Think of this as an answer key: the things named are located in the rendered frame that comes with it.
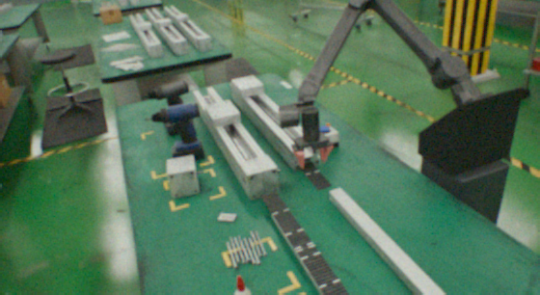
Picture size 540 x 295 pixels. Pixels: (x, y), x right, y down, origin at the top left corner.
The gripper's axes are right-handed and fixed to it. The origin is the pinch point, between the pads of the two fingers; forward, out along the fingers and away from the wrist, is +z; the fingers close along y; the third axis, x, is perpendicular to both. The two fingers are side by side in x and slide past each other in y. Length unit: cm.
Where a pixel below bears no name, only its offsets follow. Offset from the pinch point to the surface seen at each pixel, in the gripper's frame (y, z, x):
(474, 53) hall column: -262, 55, -194
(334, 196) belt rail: 1.6, 1.6, 18.2
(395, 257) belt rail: 0.5, 1.6, 47.7
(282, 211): 18.5, 1.1, 18.5
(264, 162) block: 16.5, -4.9, -0.3
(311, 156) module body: -1.9, 0.5, -4.7
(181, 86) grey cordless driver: 32, -16, -59
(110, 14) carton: 61, -5, -384
